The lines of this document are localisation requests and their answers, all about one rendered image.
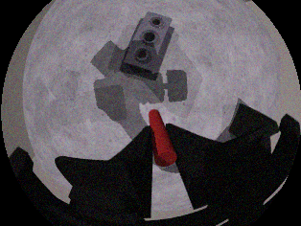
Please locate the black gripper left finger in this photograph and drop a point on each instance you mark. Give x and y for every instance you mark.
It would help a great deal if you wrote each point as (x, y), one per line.
(129, 172)

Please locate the red peg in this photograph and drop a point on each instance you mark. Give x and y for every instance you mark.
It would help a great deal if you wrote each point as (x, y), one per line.
(164, 153)

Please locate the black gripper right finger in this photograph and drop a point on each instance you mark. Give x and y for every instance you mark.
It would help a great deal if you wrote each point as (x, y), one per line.
(202, 162)

